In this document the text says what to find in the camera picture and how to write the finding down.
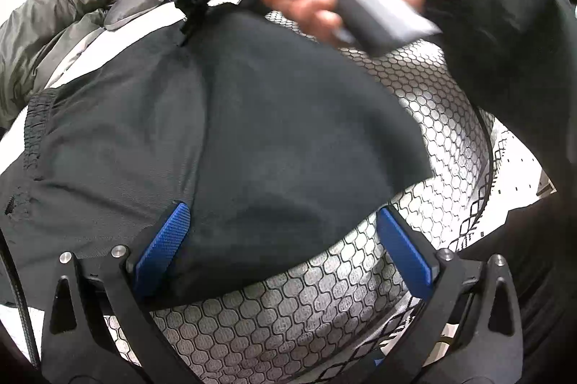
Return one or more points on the hexagon patterned white mattress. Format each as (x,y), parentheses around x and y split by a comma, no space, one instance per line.
(293,321)

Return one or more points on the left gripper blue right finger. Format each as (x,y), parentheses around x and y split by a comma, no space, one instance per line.
(409,250)

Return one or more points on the black pants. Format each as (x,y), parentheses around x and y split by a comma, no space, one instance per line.
(279,145)

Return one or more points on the black right sleeve forearm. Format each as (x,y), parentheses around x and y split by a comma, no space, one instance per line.
(517,60)

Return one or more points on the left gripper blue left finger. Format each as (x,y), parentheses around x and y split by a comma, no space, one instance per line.
(156,246)

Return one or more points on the grey-green duvet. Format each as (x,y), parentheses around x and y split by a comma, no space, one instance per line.
(37,36)

